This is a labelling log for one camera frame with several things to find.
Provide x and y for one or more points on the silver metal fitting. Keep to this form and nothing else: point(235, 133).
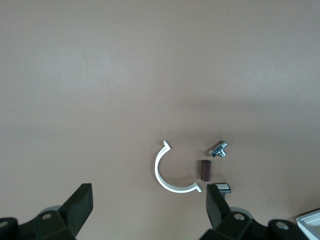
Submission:
point(218, 150)

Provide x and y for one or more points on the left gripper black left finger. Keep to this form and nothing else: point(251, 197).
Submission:
point(77, 212)

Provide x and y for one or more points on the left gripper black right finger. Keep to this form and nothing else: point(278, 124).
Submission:
point(217, 212)

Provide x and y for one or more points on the brown ribbed block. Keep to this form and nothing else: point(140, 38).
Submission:
point(206, 170)

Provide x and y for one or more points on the white four-drawer cabinet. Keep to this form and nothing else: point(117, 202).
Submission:
point(311, 225)

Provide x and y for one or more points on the black white square switch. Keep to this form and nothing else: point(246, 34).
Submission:
point(223, 187)

